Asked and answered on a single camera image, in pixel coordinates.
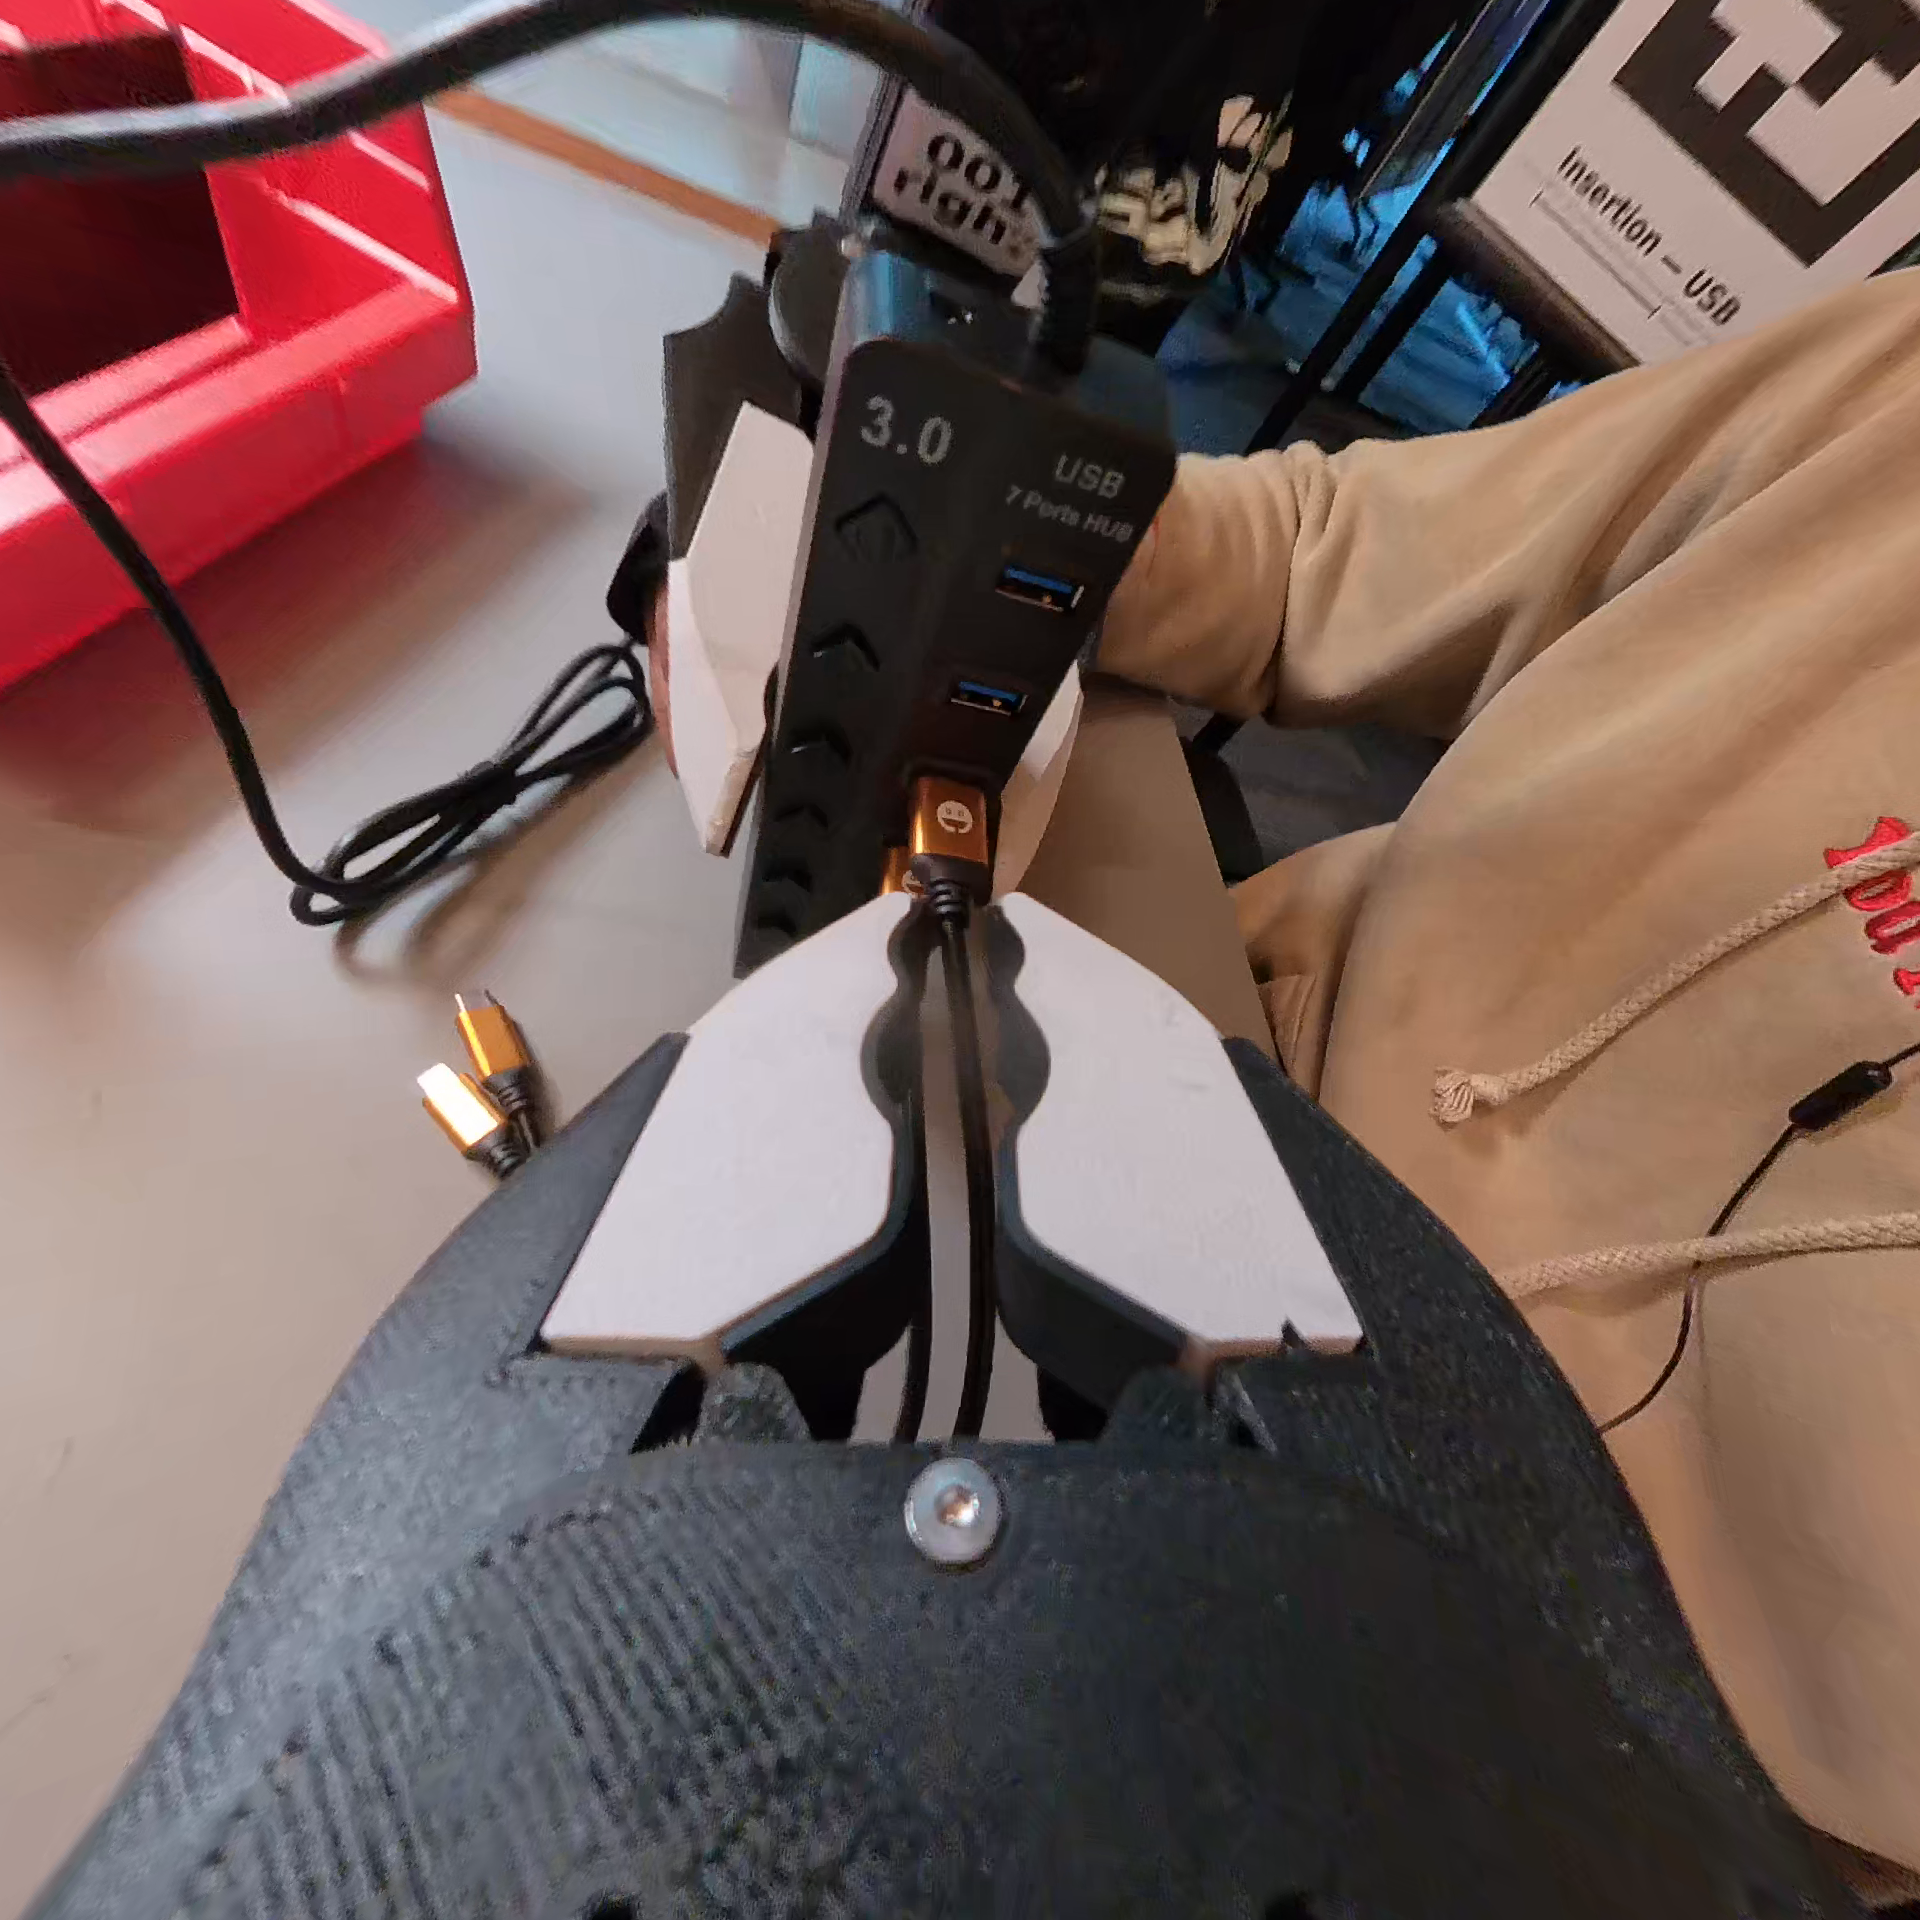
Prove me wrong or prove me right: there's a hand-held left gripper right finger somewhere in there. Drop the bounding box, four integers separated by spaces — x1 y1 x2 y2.
992 891 1368 1436

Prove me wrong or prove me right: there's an orange USB cable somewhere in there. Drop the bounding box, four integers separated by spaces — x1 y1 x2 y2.
456 767 1002 1443

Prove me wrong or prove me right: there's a red plastic bin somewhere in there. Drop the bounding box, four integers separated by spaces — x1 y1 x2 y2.
0 0 479 691

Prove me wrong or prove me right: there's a framed marker sign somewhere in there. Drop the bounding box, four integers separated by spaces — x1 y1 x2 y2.
1460 0 1920 363

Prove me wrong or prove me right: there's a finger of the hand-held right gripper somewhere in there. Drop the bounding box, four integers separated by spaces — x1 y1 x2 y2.
666 404 819 858
990 666 1086 904

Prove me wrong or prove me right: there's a thin black earphone cord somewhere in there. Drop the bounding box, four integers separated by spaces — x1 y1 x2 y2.
1596 1041 1920 1434

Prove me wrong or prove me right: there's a black USB hub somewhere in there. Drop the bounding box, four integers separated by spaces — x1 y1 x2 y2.
0 0 1103 925
733 336 1180 976

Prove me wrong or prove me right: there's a gold USB cable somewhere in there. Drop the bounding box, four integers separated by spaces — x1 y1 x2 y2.
417 845 961 1443

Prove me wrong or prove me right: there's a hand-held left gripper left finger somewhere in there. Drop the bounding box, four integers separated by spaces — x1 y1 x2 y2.
537 895 923 1436

